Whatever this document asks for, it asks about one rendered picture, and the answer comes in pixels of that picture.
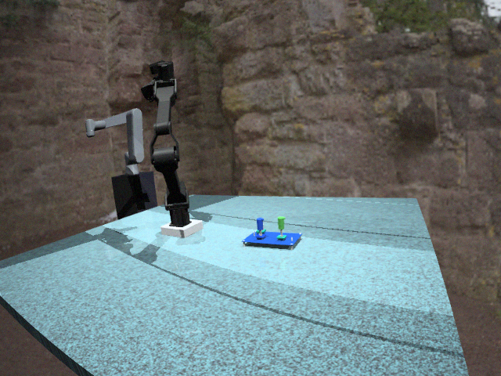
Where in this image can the blue circuit board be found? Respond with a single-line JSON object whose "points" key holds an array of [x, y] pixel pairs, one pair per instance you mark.
{"points": [[262, 237]]}

